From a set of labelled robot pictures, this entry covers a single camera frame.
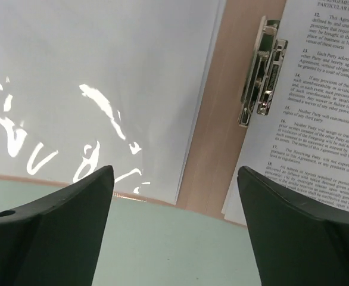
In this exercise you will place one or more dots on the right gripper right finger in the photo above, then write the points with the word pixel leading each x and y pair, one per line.
pixel 296 240

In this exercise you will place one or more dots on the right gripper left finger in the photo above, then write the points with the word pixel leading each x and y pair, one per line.
pixel 56 239

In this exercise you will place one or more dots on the printed paper sheet top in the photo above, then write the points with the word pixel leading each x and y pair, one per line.
pixel 303 142

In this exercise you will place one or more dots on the printed paper sheet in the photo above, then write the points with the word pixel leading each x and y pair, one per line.
pixel 303 142
pixel 84 84

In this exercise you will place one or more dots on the metal folder clip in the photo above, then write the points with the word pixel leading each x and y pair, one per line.
pixel 262 77

